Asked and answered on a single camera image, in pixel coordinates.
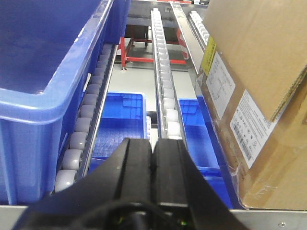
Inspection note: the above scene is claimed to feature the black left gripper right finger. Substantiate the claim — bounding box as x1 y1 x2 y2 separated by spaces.
152 138 247 230

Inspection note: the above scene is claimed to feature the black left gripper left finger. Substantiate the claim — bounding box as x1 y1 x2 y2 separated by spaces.
13 138 152 230

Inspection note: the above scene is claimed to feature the brown cardboard box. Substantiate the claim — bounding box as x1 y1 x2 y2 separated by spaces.
202 0 307 210

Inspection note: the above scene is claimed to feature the left white roller track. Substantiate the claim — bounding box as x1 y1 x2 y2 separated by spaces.
54 44 118 193

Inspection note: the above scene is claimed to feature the white roller track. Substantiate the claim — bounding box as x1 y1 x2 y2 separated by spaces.
54 44 118 193
189 11 210 48
151 8 186 144

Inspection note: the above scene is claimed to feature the lower right blue bin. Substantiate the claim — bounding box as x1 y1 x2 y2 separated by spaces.
179 98 242 209

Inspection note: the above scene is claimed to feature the middle white roller track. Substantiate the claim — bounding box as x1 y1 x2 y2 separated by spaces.
151 8 186 144

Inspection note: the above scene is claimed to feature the lower left blue bin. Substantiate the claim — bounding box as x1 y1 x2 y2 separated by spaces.
88 92 147 173

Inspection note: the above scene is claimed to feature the large blue plastic bin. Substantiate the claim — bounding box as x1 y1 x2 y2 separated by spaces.
0 0 131 205

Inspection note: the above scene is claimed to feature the right white roller track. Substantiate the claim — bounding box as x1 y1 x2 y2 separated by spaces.
189 11 210 48

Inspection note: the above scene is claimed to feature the red metal frame stand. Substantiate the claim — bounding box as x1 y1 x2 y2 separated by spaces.
118 25 186 71

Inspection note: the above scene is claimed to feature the metal shelf divider rail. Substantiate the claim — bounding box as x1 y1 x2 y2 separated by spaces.
171 2 204 75

